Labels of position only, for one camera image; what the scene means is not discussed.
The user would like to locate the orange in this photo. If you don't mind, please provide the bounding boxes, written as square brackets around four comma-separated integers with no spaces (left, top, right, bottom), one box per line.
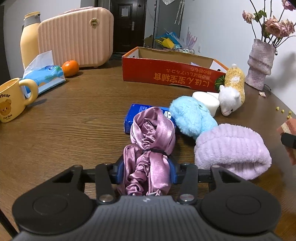
[61,60,80,78]

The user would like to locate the yellow thermos bottle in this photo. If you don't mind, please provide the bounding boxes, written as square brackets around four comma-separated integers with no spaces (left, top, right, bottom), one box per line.
[20,11,42,70]

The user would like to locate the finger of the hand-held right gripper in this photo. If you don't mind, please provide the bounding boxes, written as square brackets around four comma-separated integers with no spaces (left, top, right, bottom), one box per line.
[281,133,296,149]

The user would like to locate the white foam cylinder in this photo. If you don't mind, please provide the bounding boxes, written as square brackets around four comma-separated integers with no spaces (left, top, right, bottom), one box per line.
[192,91,220,117]

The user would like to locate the red cardboard box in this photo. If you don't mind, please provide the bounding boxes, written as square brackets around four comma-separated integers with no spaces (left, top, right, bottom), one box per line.
[122,46,230,90]

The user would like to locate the yellow bear mug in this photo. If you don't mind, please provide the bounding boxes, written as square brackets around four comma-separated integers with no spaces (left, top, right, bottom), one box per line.
[0,77,39,124]

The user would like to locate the blue handkerchief pack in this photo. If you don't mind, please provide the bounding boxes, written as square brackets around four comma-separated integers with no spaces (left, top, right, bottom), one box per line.
[124,103,177,134]

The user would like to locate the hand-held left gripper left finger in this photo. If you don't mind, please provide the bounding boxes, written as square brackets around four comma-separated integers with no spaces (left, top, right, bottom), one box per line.
[49,156,125,205]

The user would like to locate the dried pink rose bouquet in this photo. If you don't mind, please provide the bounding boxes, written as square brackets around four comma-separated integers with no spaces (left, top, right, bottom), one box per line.
[242,0,296,48]

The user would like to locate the grey refrigerator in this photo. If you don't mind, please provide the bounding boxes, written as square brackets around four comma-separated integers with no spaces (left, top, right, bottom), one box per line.
[153,0,183,49]

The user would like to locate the light blue fluffy pouch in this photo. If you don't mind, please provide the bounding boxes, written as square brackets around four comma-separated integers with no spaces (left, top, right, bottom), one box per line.
[169,96,218,139]

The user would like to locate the purple wall decoration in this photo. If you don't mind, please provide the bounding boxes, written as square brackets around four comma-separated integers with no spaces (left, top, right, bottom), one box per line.
[186,26,198,49]

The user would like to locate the pink layered cake sponge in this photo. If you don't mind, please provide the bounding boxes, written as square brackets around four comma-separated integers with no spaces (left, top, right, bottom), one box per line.
[277,117,296,166]

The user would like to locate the white folded umbrella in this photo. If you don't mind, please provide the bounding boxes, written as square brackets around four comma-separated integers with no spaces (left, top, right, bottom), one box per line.
[175,0,184,25]

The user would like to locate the scattered yellow crumbs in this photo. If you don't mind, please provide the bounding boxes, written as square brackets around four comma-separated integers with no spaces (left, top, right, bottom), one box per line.
[275,106,293,119]

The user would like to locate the pink textured vase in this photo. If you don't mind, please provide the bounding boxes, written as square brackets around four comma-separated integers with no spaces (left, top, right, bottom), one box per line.
[245,38,277,91]

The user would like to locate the pink satin scrunchie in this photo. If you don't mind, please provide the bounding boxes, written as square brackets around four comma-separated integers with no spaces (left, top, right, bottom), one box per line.
[118,107,176,196]

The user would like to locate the dark wooden door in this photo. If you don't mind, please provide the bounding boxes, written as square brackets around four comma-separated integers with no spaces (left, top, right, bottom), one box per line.
[110,0,147,54]

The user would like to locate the clear container with bottles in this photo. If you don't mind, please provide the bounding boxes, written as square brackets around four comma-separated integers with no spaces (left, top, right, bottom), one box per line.
[172,44,195,54]

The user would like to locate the yellow white alpaca plush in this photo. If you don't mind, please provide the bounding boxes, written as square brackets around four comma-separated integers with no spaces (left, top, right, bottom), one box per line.
[218,64,246,116]

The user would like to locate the brown cardboard box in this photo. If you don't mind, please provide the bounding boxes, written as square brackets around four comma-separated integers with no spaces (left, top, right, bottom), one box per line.
[144,35,155,48]

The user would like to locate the blue tissue pack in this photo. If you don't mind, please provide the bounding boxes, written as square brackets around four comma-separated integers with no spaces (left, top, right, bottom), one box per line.
[22,50,66,99]

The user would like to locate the lilac fuzzy headband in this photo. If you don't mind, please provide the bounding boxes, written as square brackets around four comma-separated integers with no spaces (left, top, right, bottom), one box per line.
[194,123,272,181]

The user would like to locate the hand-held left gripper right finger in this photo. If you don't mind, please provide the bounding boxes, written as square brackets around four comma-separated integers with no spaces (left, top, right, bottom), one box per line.
[169,159,253,206]

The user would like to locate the pink ribbed suitcase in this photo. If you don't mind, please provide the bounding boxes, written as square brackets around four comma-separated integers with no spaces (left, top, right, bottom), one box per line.
[38,6,115,68]

